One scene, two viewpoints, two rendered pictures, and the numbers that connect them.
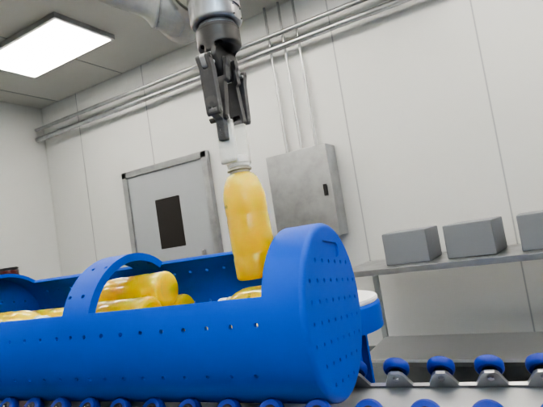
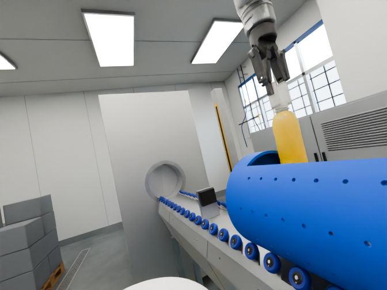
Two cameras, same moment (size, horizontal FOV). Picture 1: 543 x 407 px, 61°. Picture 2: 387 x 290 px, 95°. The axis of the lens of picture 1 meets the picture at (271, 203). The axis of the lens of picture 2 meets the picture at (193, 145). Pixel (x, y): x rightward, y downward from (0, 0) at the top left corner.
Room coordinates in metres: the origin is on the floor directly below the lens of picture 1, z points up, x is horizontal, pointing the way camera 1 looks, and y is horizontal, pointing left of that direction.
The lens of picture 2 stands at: (1.34, 0.18, 1.27)
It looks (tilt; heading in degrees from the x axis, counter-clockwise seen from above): 4 degrees up; 221
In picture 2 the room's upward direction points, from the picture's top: 13 degrees counter-clockwise
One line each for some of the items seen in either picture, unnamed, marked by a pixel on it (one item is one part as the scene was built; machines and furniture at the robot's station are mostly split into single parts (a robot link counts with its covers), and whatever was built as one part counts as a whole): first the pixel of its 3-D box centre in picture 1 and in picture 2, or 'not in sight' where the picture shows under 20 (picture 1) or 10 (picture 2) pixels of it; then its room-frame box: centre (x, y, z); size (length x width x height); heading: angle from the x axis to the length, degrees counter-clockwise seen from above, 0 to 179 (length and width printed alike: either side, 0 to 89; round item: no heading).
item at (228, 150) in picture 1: (227, 141); (283, 94); (0.75, 0.06, 1.39); 0.03 x 0.01 x 0.07; 66
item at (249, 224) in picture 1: (248, 221); (288, 139); (0.77, 0.04, 1.26); 0.07 x 0.07 x 0.19
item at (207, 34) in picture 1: (220, 54); (265, 45); (0.77, 0.05, 1.54); 0.08 x 0.07 x 0.09; 156
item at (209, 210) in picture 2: not in sight; (208, 203); (0.59, -0.46, 1.00); 0.10 x 0.04 x 0.15; 155
